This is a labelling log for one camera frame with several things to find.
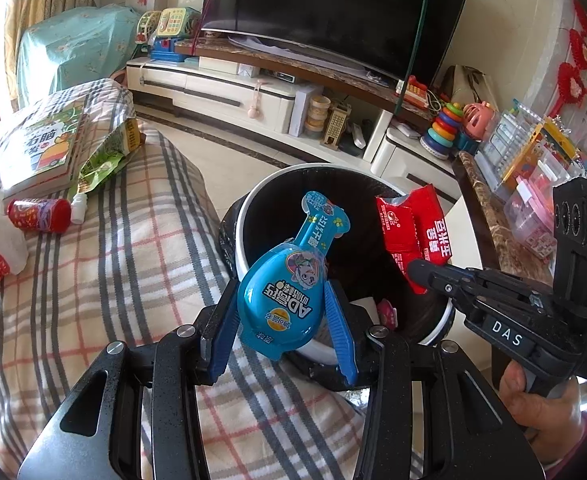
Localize white upright box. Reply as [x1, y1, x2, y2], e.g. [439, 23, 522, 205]
[289, 84, 324, 137]

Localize pink cord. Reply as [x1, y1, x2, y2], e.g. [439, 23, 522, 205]
[189, 0, 224, 56]

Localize black flat television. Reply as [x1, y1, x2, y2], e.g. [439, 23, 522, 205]
[200, 0, 474, 87]

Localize illustrated book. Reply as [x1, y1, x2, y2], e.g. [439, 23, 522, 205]
[0, 97, 92, 197]

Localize red heart wall decoration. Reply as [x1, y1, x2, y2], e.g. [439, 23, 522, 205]
[555, 0, 587, 117]

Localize toy cash register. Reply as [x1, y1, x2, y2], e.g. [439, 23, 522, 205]
[135, 7, 202, 64]

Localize blue cartoon snack package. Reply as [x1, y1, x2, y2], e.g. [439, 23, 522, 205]
[236, 190, 351, 362]

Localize red toy telephone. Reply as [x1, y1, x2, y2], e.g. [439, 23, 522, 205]
[402, 75, 430, 109]

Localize white television stand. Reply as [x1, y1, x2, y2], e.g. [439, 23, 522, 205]
[125, 40, 460, 187]

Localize person's right hand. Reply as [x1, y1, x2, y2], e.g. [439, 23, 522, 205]
[498, 359, 587, 444]

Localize plaid blanket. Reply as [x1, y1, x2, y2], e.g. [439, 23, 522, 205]
[0, 77, 424, 480]

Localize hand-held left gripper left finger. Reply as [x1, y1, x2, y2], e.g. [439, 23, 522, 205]
[17, 278, 242, 480]

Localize green cord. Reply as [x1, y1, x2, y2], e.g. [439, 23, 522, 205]
[393, 0, 435, 117]

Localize green snack bag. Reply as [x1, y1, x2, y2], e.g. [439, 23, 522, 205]
[75, 120, 142, 197]

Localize black bin with white rim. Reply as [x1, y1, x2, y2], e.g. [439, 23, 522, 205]
[217, 162, 457, 392]

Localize red snack packet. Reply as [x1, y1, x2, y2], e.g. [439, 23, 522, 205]
[375, 183, 455, 295]

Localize red cylindrical can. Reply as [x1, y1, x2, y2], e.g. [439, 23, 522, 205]
[6, 197, 73, 234]

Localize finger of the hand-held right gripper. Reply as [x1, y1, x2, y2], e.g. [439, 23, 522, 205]
[406, 258, 555, 309]
[447, 293, 485, 314]

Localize clear plastic storage boxes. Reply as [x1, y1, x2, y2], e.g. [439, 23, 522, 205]
[475, 106, 587, 261]

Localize stacked yellow containers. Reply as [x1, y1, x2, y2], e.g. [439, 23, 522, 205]
[306, 95, 332, 139]

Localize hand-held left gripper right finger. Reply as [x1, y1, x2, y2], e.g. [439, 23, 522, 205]
[322, 286, 544, 480]

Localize beige bag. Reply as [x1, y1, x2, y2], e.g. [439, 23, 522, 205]
[443, 65, 500, 111]

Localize marble edged table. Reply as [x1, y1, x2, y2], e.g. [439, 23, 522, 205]
[452, 151, 557, 283]

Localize small white bottle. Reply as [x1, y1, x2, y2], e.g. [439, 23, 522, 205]
[70, 192, 89, 225]

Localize pink cage ball toy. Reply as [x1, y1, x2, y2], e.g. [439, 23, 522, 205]
[461, 102, 497, 154]

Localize rainbow stacking ring toy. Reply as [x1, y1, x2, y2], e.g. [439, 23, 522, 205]
[420, 102, 467, 161]

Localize teal floral furniture cover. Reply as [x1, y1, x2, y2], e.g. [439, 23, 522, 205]
[16, 4, 142, 107]

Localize wooden house-shaped box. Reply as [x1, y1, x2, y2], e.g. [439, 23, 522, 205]
[322, 102, 353, 149]

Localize pink wrapper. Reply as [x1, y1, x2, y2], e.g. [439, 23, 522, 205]
[376, 298, 399, 329]

